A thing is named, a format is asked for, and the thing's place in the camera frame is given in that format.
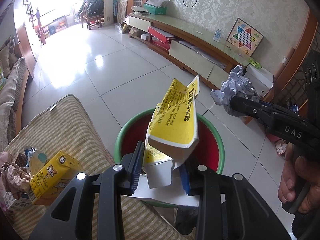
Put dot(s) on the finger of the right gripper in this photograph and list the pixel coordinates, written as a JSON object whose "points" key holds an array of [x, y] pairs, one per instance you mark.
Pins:
{"points": [[257, 110]]}

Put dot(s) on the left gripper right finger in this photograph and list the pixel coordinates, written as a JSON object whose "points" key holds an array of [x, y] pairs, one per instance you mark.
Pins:
{"points": [[229, 207]]}

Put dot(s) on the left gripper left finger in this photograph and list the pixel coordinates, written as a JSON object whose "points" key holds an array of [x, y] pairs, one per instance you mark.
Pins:
{"points": [[71, 214]]}

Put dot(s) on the white paper ball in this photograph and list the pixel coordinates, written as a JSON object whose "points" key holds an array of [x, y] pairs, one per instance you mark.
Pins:
{"points": [[235, 85]]}

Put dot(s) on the yellow iced tea carton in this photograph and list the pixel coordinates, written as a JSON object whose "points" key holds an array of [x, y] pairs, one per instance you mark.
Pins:
{"points": [[53, 178]]}

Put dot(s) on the yellow medicine box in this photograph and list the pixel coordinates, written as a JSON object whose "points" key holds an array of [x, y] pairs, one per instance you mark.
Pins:
{"points": [[172, 133]]}

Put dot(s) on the white milk carton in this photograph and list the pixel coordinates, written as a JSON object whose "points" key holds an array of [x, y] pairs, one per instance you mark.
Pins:
{"points": [[13, 204]]}

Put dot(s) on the red green trash bin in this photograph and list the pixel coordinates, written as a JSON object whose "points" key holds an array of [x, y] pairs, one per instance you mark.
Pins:
{"points": [[210, 152]]}

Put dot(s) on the person's right hand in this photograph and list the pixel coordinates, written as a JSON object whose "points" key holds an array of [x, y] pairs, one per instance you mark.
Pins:
{"points": [[304, 169]]}

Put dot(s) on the white box on floor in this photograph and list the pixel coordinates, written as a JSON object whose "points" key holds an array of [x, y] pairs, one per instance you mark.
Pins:
{"points": [[261, 79]]}

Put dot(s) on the long wooden tv cabinet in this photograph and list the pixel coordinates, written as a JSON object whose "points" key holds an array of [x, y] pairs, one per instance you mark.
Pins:
{"points": [[193, 50]]}

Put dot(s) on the chinese checkers board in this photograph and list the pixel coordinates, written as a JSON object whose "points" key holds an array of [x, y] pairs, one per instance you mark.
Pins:
{"points": [[244, 37]]}

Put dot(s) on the yellow striped table cloth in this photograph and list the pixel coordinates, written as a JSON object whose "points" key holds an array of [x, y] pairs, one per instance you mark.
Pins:
{"points": [[67, 136]]}

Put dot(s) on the blue white snack bag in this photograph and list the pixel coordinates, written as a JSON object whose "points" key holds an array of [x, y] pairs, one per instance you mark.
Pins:
{"points": [[36, 159]]}

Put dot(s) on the brown torn box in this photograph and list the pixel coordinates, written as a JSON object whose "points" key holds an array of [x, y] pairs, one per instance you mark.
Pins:
{"points": [[15, 180]]}

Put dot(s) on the red flat box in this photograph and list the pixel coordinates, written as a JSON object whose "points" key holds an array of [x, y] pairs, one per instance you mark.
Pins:
{"points": [[161, 35]]}

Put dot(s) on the striped beige sofa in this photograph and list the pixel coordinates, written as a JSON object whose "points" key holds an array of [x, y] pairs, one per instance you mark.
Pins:
{"points": [[13, 73]]}

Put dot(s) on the green box on cabinet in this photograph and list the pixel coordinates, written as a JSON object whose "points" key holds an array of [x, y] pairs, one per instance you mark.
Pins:
{"points": [[154, 10]]}

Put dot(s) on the wooden chair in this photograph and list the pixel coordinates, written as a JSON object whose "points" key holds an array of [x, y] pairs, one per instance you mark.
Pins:
{"points": [[91, 21]]}

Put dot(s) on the black backpack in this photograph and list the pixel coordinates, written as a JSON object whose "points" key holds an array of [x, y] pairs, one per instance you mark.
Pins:
{"points": [[96, 8]]}

